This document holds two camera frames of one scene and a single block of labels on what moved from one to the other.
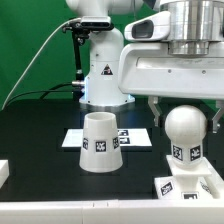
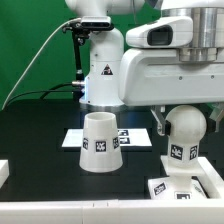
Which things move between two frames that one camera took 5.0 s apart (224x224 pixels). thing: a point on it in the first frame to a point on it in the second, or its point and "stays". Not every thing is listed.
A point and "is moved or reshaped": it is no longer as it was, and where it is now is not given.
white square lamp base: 185,183 is moved or reshaped
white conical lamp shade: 101,149 stays
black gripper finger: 213,124 stays
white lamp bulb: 185,126 stays
